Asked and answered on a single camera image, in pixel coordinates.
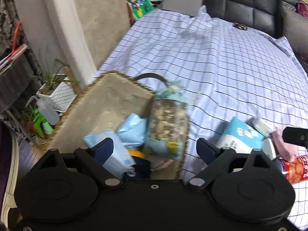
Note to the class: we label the colourful cartoon picture book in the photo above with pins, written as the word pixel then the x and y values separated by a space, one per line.
pixel 138 8

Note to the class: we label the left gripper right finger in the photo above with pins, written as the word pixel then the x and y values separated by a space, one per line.
pixel 207 151

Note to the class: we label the stack of magazines on shelf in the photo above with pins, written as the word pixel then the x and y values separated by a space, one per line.
pixel 14 80

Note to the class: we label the small white tissue pack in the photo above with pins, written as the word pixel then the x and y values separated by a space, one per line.
pixel 262 127

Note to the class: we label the potted plant white pot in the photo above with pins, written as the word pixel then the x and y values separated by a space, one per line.
pixel 57 88

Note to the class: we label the light blue mask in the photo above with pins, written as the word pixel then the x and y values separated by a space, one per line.
pixel 120 161

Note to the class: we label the blue checked bed sheet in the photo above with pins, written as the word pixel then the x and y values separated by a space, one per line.
pixel 226 72

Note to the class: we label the black leather headboard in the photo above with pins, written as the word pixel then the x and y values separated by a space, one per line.
pixel 269 16

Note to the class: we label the blue-grey sachet bag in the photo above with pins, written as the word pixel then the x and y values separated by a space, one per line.
pixel 168 122

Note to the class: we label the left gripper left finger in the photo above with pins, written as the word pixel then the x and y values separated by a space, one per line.
pixel 103 150

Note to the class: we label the white cardboard box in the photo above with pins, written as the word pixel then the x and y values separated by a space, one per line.
pixel 187 7

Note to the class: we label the woven fabric-lined basket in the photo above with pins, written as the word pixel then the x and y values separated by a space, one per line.
pixel 104 105

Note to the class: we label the green spray bottle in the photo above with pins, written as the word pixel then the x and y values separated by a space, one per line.
pixel 45 117

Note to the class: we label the red biscuit tin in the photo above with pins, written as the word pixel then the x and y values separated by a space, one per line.
pixel 295 171

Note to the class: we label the blue face mask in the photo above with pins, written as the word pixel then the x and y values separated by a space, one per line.
pixel 132 131

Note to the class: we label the navy and orange cloth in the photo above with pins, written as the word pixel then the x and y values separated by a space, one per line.
pixel 141 170

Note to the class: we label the cleansing towel pack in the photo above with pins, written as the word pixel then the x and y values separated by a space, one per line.
pixel 240 136

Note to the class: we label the pink fabric pouch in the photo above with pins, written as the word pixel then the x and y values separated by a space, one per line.
pixel 287 151

